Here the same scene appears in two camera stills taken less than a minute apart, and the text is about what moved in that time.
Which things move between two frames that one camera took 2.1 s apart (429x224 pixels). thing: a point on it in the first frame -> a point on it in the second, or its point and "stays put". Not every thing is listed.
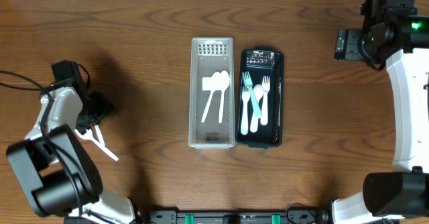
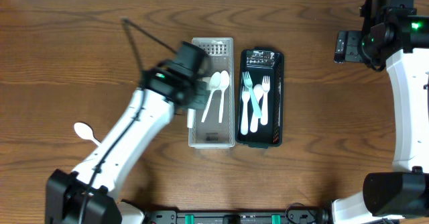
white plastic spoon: x=99 y=135 -> x=191 y=115
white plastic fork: x=266 y=84 stays put
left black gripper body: x=92 y=115 -> x=200 y=92
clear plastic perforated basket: x=212 y=94 stays put
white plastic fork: x=247 y=80 stays put
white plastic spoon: x=88 y=133 stays put
